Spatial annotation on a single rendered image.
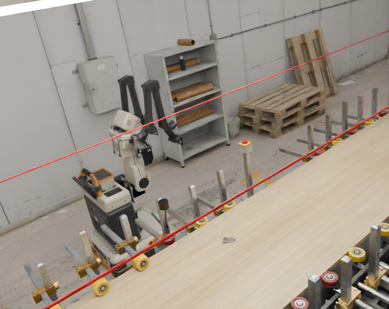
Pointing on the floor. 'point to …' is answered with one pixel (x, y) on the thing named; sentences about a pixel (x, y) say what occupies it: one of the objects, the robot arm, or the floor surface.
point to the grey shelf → (203, 143)
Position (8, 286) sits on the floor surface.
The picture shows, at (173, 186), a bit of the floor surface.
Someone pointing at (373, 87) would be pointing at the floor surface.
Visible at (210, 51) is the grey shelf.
